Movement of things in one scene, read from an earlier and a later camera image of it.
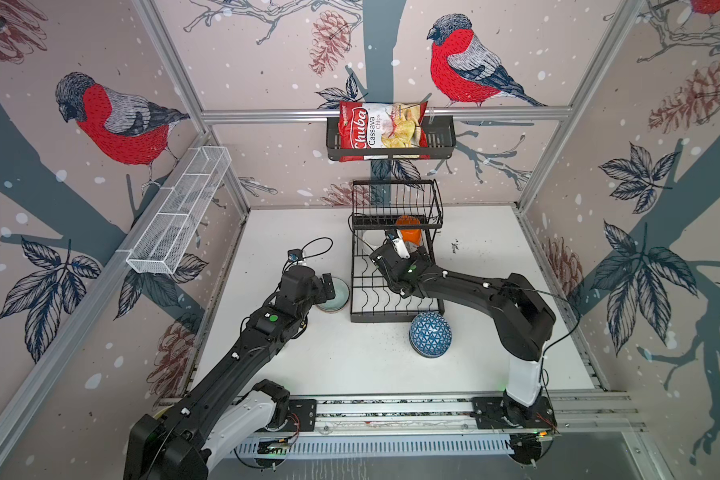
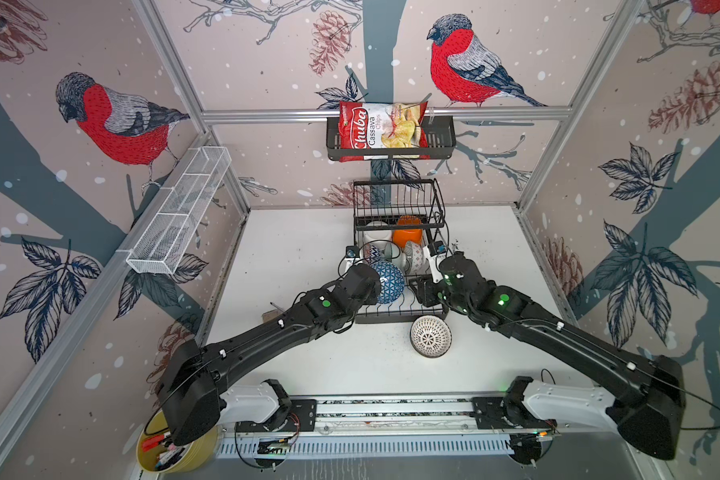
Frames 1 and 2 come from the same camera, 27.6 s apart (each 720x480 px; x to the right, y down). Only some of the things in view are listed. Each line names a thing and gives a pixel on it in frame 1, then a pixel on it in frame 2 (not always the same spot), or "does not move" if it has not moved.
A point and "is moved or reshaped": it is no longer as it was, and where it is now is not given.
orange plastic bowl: [412, 236] does not move
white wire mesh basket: [179, 211] does not move
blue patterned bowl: [430, 335] is moved or reshaped
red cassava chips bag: [381, 125] does not move
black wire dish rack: [413, 206] does not move
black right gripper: [417, 258] → [422, 290]
